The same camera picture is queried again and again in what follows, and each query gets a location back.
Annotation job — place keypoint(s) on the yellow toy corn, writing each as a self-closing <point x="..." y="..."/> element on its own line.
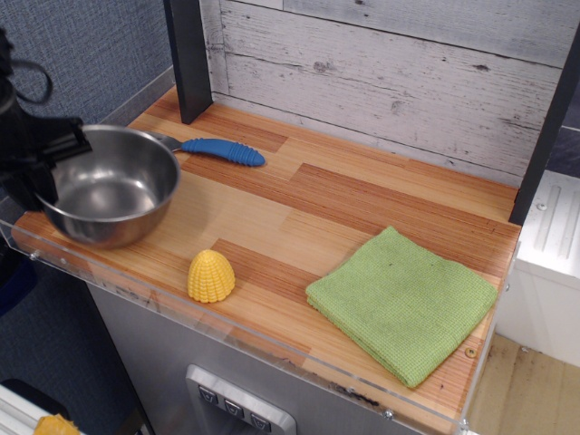
<point x="211" y="278"/>

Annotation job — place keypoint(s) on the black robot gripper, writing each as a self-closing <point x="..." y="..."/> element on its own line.
<point x="30" y="148"/>

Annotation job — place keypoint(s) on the white aluminium side block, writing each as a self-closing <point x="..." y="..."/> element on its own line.
<point x="549" y="240"/>

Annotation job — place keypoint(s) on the clear acrylic table guard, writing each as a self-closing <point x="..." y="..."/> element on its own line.
<point x="281" y="227"/>

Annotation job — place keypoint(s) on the silver dispenser panel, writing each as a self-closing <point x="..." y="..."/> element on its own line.
<point x="226" y="408"/>

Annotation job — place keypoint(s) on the black vertical post right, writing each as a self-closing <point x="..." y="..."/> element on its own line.
<point x="555" y="117"/>

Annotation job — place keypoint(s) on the yellow object bottom left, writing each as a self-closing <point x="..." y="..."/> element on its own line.
<point x="55" y="425"/>

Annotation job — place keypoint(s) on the green folded cloth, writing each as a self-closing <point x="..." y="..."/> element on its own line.
<point x="408" y="308"/>

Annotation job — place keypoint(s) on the blue handled metal spoon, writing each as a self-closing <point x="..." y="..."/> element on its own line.
<point x="225" y="149"/>

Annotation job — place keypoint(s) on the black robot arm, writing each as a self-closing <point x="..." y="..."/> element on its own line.
<point x="8" y="92"/>

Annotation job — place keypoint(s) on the stainless steel bowl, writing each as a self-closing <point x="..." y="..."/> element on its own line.
<point x="115" y="194"/>

